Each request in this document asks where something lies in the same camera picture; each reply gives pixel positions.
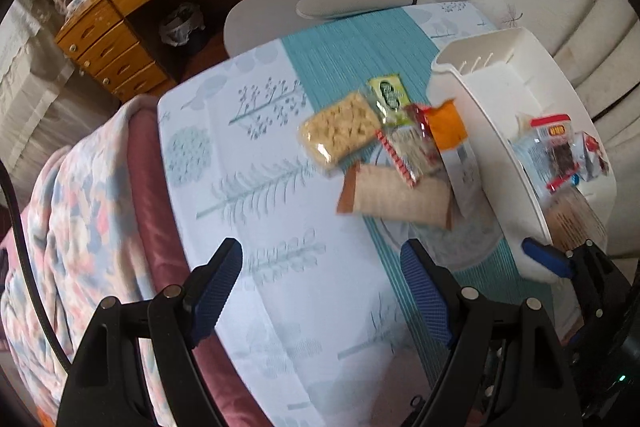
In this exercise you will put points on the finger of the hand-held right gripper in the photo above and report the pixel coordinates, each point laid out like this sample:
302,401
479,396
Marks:
547,259

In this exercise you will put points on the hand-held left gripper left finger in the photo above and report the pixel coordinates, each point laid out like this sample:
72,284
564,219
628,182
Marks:
217,292

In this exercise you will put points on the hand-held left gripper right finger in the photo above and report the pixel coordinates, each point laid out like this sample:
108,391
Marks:
425,292

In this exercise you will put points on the large light blue printed packet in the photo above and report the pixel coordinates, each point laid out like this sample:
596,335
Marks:
570,217

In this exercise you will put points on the brown snack packet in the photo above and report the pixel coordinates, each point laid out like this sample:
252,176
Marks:
395,197

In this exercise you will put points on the dark snack packet red trim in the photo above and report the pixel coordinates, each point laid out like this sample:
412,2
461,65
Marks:
557,154

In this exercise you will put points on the red white apple print packet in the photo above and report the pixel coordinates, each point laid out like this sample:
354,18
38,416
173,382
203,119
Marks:
590,152

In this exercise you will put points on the clear packet red dotted edge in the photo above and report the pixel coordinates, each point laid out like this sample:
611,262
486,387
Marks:
410,152

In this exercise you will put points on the orange and white snack packet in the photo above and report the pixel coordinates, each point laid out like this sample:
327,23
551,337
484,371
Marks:
447,129

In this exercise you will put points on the clear cracker packet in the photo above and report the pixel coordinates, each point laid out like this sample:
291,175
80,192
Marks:
340,132

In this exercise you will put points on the white plastic basket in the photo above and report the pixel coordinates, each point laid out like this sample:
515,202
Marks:
500,72

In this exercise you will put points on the green label snack packet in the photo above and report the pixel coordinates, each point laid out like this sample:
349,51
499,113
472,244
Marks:
390,93

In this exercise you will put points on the floral blanket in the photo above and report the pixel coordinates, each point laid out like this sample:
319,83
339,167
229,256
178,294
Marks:
75,207

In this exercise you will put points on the trash bin with bag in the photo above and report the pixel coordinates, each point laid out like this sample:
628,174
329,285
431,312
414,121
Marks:
182,24

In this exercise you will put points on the white lace cloth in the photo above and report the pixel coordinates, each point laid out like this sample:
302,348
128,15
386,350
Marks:
30,57

